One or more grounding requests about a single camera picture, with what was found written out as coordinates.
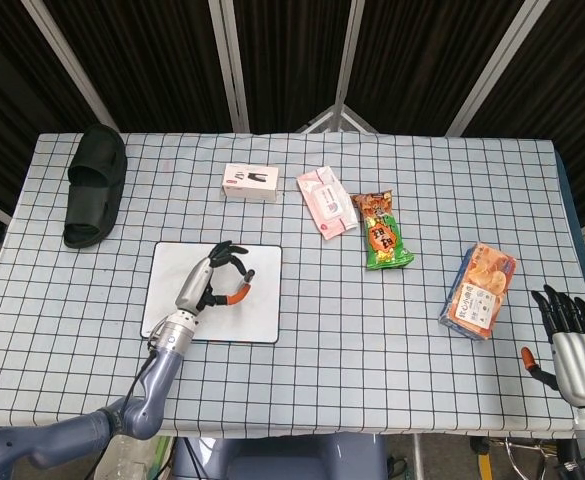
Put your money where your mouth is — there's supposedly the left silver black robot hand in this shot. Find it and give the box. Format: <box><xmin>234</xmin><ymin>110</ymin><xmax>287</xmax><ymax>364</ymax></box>
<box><xmin>173</xmin><ymin>240</ymin><xmax>257</xmax><ymax>317</ymax></box>

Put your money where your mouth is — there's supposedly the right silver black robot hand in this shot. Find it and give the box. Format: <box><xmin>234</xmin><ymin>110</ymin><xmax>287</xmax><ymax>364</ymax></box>
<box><xmin>520</xmin><ymin>284</ymin><xmax>585</xmax><ymax>407</ymax></box>

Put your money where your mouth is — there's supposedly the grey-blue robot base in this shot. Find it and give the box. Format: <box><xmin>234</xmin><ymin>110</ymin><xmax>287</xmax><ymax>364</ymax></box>
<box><xmin>171</xmin><ymin>432</ymin><xmax>388</xmax><ymax>480</ymax></box>

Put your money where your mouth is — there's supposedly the white drawing board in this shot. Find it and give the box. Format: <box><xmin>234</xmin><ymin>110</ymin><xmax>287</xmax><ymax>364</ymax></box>
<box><xmin>140</xmin><ymin>241</ymin><xmax>283</xmax><ymax>345</ymax></box>

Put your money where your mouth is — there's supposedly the small white printed box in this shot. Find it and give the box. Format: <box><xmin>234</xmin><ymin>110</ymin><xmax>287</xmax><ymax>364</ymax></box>
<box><xmin>221</xmin><ymin>163</ymin><xmax>281</xmax><ymax>204</ymax></box>

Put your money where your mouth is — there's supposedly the orange blue chips box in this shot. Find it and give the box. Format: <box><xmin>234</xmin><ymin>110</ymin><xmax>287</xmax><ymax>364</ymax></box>
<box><xmin>438</xmin><ymin>242</ymin><xmax>518</xmax><ymax>342</ymax></box>

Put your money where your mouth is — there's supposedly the checkered light blue tablecloth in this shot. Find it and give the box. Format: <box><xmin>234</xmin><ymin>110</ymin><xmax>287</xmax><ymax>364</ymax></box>
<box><xmin>0</xmin><ymin>130</ymin><xmax>585</xmax><ymax>441</ymax></box>

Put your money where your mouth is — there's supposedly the pink wet wipes pack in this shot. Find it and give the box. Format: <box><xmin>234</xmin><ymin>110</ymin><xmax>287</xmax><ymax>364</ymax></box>
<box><xmin>296</xmin><ymin>167</ymin><xmax>359</xmax><ymax>241</ymax></box>

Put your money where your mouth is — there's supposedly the black sandal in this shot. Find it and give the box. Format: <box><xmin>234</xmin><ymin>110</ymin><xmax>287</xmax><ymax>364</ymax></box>
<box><xmin>62</xmin><ymin>123</ymin><xmax>128</xmax><ymax>248</ymax></box>

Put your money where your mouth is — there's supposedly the green orange snack bag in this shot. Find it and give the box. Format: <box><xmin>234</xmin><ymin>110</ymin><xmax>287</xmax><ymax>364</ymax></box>
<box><xmin>350</xmin><ymin>189</ymin><xmax>416</xmax><ymax>272</ymax></box>

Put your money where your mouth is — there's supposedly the dark pleated screen fabric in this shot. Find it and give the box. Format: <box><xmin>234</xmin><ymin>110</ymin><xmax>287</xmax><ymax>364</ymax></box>
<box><xmin>0</xmin><ymin>0</ymin><xmax>585</xmax><ymax>251</ymax></box>

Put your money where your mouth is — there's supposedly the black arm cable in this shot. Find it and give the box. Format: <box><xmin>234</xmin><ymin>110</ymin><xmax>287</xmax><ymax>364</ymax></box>
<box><xmin>120</xmin><ymin>343</ymin><xmax>161</xmax><ymax>426</ymax></box>

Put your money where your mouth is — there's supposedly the white screen foot bracket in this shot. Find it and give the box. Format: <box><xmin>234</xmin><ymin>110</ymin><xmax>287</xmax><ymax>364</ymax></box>
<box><xmin>296</xmin><ymin>103</ymin><xmax>379</xmax><ymax>135</ymax></box>

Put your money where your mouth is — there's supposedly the white screen frame post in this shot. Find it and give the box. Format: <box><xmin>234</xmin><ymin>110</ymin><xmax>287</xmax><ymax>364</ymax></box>
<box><xmin>21</xmin><ymin>0</ymin><xmax>121</xmax><ymax>134</ymax></box>
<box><xmin>210</xmin><ymin>0</ymin><xmax>251</xmax><ymax>134</ymax></box>
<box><xmin>444</xmin><ymin>0</ymin><xmax>553</xmax><ymax>137</ymax></box>
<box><xmin>335</xmin><ymin>0</ymin><xmax>366</xmax><ymax>109</ymax></box>

